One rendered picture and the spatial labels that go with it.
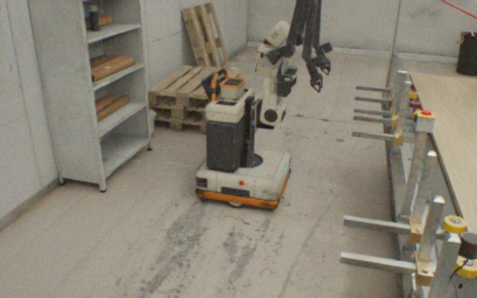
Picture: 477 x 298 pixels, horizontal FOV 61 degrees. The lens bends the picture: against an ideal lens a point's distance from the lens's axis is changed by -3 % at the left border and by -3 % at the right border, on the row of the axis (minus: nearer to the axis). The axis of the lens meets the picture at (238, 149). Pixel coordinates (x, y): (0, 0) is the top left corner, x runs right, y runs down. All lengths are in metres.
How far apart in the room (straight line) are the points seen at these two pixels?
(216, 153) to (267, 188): 0.46
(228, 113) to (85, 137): 1.19
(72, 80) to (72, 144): 0.55
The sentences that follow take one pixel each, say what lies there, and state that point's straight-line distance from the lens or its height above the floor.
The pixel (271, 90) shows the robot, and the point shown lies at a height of 0.91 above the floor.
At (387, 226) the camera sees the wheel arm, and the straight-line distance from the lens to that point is 1.76.
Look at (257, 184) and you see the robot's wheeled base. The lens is 3.15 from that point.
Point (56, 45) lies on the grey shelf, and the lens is 3.38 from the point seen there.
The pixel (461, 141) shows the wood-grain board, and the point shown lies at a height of 0.90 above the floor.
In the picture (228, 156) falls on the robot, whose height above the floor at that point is 0.43.
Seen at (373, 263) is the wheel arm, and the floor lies 0.85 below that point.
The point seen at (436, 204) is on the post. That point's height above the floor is 1.10.
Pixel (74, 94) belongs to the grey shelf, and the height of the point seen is 0.84.
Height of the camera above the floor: 1.80
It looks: 25 degrees down
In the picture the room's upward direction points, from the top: 1 degrees clockwise
